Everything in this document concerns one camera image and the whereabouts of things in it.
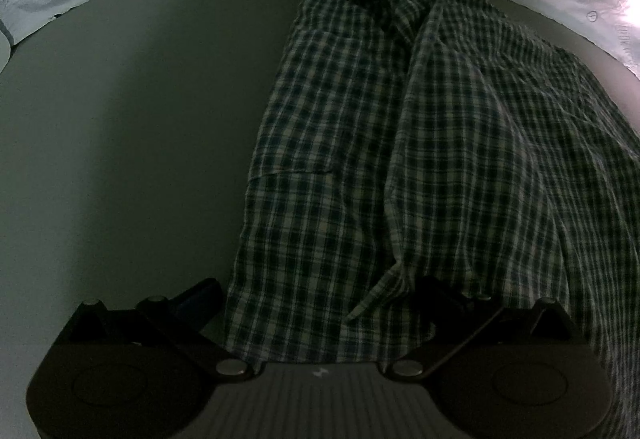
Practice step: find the blue checked shirt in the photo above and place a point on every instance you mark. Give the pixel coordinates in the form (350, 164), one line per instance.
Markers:
(425, 159)

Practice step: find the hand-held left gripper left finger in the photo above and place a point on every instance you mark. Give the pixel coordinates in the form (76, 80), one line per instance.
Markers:
(202, 299)

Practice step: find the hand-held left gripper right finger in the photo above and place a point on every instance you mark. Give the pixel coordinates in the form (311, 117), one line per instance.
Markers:
(437, 299)

